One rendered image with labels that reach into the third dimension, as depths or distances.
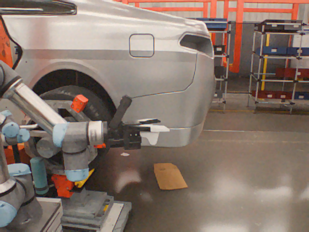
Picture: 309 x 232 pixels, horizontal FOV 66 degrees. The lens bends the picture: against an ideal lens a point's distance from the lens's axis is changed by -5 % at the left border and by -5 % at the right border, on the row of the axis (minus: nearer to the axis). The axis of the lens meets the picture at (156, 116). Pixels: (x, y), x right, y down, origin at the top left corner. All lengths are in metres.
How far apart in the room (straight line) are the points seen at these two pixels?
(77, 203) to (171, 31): 1.52
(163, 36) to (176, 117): 0.55
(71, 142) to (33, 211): 0.42
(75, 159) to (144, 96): 1.02
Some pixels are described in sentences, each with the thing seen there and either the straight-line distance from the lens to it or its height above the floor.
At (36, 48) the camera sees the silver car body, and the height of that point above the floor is 1.46.
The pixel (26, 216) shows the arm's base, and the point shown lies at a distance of 1.12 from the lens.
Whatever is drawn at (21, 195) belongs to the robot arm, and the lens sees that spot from 0.99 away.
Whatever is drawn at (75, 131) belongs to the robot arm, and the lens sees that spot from 0.78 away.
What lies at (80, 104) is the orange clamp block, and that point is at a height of 1.11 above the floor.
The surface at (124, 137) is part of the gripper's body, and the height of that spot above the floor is 1.21.
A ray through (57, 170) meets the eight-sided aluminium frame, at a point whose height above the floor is 0.61.
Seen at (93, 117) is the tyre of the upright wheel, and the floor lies 1.00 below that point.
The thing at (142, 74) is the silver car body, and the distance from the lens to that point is 1.71.
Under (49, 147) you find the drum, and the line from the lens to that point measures 1.68.
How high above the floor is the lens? 1.49
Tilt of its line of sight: 17 degrees down
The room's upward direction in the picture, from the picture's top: straight up
